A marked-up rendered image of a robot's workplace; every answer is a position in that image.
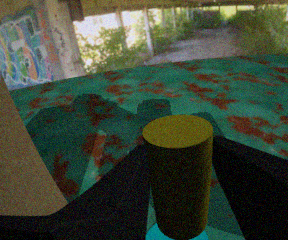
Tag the cyan circle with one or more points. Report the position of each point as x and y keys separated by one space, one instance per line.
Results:
x=155 y=234

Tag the yellow tall cylinder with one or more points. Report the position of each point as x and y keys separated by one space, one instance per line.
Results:
x=179 y=150

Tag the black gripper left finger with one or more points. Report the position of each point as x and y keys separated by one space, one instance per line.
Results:
x=115 y=208

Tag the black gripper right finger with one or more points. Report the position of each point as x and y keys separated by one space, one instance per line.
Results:
x=256 y=186

